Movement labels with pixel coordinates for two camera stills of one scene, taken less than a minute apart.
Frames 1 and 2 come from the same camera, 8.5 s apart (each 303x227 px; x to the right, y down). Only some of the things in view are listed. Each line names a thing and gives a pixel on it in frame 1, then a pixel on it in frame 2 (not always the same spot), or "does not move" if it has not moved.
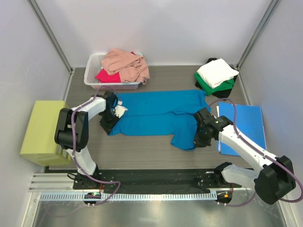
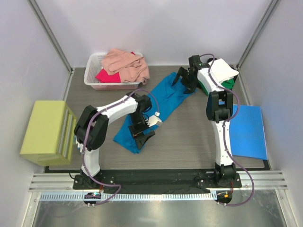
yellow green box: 39,144 does not move
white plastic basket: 93,65 does not move
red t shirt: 104,76 does not move
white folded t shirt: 216,72 does not move
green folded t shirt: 225,85 does not move
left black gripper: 108,127 to 141,142
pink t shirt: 131,68 does not move
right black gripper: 199,143 to 190,87
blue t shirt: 164,112 to 160,99
